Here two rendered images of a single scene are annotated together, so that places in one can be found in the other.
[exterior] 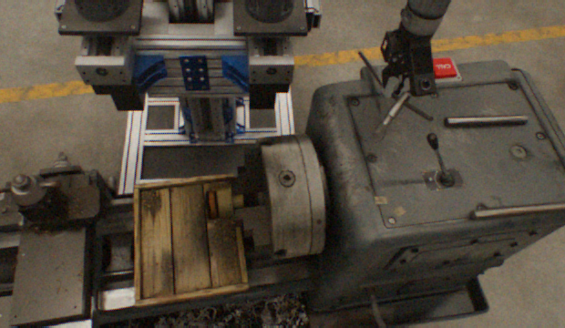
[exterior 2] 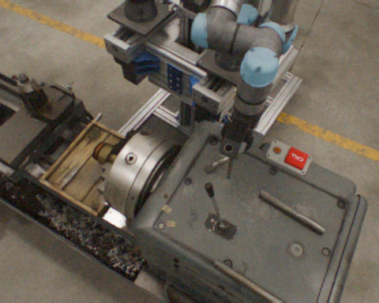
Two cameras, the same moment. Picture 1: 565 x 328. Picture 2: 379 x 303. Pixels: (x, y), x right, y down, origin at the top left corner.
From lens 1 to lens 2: 52 cm
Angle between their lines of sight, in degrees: 21
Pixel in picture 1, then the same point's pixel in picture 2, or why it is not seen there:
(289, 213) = (118, 180)
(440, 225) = (188, 252)
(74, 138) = (128, 89)
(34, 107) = not seen: hidden behind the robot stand
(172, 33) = (170, 47)
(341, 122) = (192, 147)
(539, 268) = not seen: outside the picture
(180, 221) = not seen: hidden behind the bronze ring
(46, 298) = (3, 145)
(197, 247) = (94, 174)
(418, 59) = (234, 129)
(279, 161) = (136, 146)
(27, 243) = (19, 114)
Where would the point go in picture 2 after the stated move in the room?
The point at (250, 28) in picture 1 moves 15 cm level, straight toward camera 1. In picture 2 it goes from (207, 65) to (185, 87)
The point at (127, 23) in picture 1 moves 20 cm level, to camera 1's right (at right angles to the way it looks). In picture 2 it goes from (143, 28) to (173, 51)
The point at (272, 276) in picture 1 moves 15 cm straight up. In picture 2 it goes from (118, 221) to (111, 208)
